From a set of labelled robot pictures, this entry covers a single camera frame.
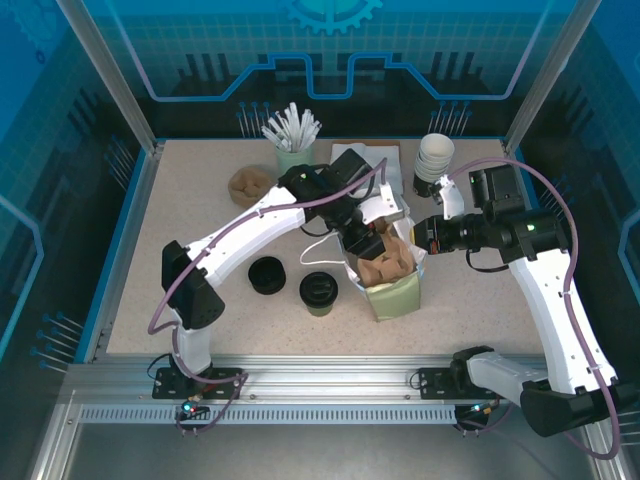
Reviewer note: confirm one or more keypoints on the black cup lids stack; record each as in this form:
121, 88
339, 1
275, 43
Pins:
267, 275

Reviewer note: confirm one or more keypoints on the white paper napkins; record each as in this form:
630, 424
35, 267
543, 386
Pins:
392, 170

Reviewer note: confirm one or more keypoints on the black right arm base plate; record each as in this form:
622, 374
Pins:
432, 382

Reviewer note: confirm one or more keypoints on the aluminium frame post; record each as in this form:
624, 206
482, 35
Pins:
115, 80
545, 75

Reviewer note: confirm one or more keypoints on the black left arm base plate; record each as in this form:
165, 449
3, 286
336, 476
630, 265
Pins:
225, 382

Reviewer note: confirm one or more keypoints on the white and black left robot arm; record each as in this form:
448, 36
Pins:
250, 225

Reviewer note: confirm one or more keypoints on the brown pulp cup carrier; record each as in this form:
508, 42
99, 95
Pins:
387, 265
247, 185

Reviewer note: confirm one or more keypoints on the black and white paper cup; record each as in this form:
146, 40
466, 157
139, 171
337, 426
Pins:
427, 178
432, 173
434, 164
422, 187
433, 169
436, 146

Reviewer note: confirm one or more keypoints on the aluminium mounting rail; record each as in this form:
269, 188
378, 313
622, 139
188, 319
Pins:
325, 372

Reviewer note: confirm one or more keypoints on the green paper takeout bag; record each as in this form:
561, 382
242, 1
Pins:
395, 302

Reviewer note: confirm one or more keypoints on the white wrapped straw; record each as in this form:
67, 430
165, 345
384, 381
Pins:
309, 129
274, 138
315, 134
286, 126
303, 125
279, 131
292, 120

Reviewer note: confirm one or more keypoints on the small circuit board with LEDs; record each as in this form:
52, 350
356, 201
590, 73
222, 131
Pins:
481, 408
194, 409

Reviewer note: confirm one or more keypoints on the green straw holder cup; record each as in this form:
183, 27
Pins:
292, 159

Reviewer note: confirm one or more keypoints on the black plastic cup lid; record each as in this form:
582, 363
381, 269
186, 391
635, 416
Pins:
320, 288

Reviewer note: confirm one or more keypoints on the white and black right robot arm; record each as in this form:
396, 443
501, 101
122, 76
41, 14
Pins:
550, 310

